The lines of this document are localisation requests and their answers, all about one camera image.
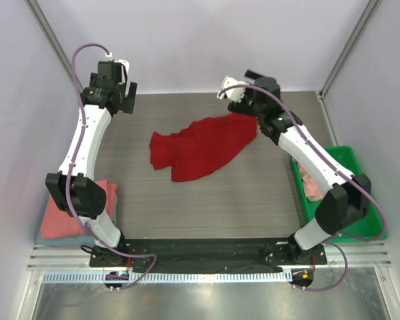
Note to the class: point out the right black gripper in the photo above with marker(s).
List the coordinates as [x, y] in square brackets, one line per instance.
[241, 106]

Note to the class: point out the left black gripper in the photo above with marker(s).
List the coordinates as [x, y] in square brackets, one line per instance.
[127, 102]

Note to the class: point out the red t shirt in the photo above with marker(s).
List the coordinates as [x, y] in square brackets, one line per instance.
[203, 147]

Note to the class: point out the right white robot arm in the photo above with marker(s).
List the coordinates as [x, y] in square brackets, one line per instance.
[345, 195]

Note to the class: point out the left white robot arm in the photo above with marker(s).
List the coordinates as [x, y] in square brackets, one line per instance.
[72, 187]

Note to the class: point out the pink t shirt in tray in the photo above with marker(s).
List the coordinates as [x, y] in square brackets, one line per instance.
[311, 189]

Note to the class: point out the folded pink t shirt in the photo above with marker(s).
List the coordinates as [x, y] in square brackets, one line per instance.
[58, 224]

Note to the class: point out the green plastic tray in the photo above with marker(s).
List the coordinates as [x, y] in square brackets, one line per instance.
[368, 227]

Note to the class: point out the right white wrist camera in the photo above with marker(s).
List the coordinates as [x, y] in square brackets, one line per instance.
[232, 89]

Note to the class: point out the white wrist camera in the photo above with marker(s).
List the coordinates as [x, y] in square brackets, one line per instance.
[232, 89]
[125, 65]

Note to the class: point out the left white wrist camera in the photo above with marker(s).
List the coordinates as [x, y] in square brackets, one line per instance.
[125, 65]

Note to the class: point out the right aluminium frame post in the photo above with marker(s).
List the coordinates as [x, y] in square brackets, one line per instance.
[360, 25]

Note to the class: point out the aluminium frame post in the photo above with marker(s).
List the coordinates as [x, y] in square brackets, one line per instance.
[52, 40]
[360, 25]

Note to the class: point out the left aluminium frame post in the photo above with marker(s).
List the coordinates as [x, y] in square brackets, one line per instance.
[52, 40]

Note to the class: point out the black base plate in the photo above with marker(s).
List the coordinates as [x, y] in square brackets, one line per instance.
[274, 252]

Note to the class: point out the aluminium front rail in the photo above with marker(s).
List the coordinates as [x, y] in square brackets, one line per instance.
[373, 254]

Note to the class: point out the perforated white cable duct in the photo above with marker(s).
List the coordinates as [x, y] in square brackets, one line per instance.
[120, 277]

